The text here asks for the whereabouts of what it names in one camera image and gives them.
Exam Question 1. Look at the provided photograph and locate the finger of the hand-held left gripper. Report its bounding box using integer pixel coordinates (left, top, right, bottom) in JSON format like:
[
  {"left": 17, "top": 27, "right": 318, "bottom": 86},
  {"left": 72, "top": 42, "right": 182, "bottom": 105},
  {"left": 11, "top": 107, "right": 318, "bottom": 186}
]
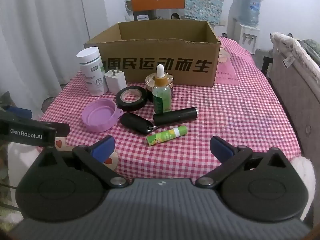
[
  {"left": 0, "top": 104, "right": 33, "bottom": 122},
  {"left": 39, "top": 121, "right": 71, "bottom": 138}
]

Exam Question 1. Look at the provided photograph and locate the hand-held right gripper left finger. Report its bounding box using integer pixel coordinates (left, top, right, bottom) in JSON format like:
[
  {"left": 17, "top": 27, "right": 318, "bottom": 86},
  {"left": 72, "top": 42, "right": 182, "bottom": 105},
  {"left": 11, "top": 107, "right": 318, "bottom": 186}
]
[{"left": 37, "top": 135, "right": 130, "bottom": 189}]

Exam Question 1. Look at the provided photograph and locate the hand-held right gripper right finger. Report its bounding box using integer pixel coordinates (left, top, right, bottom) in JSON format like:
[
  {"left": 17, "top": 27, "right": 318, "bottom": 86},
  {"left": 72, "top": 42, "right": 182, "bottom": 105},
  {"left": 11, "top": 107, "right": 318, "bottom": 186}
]
[{"left": 196, "top": 135, "right": 294, "bottom": 189}]

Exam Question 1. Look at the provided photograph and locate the purple collapsible cup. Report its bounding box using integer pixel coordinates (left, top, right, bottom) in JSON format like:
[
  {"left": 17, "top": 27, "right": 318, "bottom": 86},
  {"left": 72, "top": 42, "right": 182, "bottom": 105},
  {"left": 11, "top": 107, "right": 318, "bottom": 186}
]
[{"left": 81, "top": 98, "right": 124, "bottom": 133}]

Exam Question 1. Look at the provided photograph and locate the black key fob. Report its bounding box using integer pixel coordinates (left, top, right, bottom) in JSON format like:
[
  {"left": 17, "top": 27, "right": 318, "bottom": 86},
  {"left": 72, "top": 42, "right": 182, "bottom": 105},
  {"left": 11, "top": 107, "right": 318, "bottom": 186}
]
[{"left": 119, "top": 112, "right": 159, "bottom": 133}]

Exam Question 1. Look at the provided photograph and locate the black tape roll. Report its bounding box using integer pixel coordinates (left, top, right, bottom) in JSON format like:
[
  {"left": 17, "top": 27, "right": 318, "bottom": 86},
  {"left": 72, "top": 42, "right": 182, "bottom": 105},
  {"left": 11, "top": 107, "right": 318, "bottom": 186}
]
[{"left": 115, "top": 86, "right": 148, "bottom": 112}]

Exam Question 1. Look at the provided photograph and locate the black cylindrical flashlight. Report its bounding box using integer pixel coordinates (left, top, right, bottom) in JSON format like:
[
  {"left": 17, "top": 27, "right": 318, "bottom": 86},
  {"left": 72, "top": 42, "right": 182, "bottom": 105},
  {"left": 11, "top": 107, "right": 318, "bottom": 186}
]
[{"left": 152, "top": 107, "right": 200, "bottom": 126}]

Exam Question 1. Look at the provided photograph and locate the green printed tube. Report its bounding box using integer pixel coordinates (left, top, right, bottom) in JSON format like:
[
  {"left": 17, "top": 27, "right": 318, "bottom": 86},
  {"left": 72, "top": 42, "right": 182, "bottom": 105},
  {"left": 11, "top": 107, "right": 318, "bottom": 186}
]
[{"left": 146, "top": 126, "right": 187, "bottom": 146}]

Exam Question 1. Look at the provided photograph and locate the white charger plug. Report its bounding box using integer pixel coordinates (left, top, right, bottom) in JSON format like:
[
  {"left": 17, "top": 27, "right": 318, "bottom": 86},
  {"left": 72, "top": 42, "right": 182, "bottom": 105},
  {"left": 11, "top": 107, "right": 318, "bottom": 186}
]
[{"left": 104, "top": 69, "right": 127, "bottom": 94}]

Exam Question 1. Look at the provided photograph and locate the white supplement bottle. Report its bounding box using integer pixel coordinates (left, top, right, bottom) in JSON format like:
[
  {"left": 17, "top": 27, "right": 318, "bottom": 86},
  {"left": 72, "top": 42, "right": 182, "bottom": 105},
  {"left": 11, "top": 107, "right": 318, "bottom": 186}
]
[{"left": 76, "top": 47, "right": 108, "bottom": 97}]

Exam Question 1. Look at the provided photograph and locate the gold lid cream jar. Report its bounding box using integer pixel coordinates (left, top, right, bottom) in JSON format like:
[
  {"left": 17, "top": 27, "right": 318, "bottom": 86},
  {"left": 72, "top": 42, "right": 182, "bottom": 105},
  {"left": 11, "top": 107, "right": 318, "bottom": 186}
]
[{"left": 145, "top": 72, "right": 175, "bottom": 103}]

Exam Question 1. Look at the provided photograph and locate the green dropper bottle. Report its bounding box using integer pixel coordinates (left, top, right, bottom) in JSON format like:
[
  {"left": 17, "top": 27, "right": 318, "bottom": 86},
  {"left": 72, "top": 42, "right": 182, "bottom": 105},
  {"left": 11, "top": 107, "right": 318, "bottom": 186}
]
[{"left": 152, "top": 64, "right": 172, "bottom": 114}]

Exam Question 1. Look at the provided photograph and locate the brown cardboard box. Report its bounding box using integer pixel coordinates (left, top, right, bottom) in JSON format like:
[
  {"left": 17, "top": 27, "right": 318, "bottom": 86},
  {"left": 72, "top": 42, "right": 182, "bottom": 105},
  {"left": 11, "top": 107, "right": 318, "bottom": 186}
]
[{"left": 84, "top": 20, "right": 222, "bottom": 88}]

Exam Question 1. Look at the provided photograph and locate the white cartoon printed cloth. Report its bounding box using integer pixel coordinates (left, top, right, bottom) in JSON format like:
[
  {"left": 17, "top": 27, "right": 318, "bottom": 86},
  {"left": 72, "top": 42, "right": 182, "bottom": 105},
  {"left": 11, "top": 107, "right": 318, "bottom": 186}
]
[{"left": 7, "top": 136, "right": 120, "bottom": 173}]

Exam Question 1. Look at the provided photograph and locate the pink checkered tablecloth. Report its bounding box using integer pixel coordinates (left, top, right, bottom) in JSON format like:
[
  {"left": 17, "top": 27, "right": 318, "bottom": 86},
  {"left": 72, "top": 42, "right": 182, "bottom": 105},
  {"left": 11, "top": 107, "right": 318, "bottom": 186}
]
[{"left": 37, "top": 36, "right": 302, "bottom": 180}]

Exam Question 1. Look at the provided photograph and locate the pink printed sheet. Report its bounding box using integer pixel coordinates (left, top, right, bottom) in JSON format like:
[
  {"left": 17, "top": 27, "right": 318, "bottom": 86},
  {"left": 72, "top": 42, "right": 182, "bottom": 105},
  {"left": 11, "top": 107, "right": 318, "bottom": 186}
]
[{"left": 215, "top": 36, "right": 242, "bottom": 84}]

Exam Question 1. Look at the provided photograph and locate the white curtain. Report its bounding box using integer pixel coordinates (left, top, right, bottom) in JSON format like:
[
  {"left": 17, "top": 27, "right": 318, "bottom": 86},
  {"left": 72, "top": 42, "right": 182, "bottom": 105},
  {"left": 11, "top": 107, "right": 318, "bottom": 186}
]
[{"left": 0, "top": 0, "right": 108, "bottom": 98}]

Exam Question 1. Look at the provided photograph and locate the white fluffy fabric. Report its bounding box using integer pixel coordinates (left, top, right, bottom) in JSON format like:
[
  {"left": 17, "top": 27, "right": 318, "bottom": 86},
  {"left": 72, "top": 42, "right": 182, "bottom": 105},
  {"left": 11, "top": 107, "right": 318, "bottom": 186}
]
[{"left": 291, "top": 156, "right": 317, "bottom": 220}]

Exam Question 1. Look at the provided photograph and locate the grey upholstered bed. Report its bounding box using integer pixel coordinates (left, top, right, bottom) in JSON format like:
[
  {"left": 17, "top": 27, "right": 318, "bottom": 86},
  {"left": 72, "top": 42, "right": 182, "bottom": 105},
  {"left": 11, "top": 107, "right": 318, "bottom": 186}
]
[{"left": 262, "top": 51, "right": 320, "bottom": 205}]

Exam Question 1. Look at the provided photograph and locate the white water dispenser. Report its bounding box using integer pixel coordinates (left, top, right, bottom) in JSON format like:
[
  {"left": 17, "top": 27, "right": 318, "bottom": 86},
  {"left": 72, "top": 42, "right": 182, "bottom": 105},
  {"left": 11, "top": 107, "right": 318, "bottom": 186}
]
[{"left": 234, "top": 17, "right": 260, "bottom": 54}]

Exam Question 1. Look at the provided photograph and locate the grey-green blanket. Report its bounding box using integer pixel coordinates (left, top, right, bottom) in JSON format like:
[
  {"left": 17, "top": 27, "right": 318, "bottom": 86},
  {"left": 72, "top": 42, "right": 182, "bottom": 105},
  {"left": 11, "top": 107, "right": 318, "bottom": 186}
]
[{"left": 297, "top": 39, "right": 320, "bottom": 64}]

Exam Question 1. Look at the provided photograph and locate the blue water jug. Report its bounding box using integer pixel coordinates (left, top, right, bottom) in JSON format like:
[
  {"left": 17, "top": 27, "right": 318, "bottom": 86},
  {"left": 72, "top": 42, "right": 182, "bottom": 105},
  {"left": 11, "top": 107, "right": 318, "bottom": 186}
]
[{"left": 239, "top": 0, "right": 262, "bottom": 26}]

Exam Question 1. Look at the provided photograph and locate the teal patterned wall cloth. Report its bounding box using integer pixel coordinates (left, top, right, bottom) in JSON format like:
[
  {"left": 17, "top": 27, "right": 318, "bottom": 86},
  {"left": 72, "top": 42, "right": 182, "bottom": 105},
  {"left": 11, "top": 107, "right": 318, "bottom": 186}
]
[{"left": 124, "top": 0, "right": 234, "bottom": 23}]

